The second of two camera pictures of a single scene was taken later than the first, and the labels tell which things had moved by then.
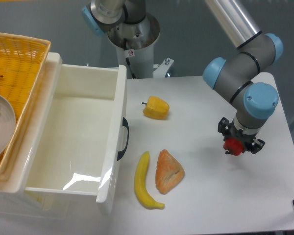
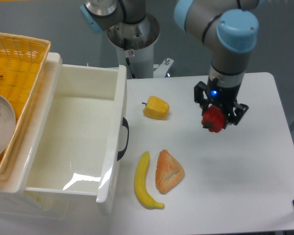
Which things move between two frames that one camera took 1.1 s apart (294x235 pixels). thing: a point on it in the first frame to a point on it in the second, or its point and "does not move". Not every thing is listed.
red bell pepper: [234, 146] to [213, 118]
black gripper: [246, 139] to [217, 94]
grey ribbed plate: [3, 128] does not move
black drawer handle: [125, 124] does not move
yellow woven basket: [19, 60] does not move
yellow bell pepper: [156, 108] does not move
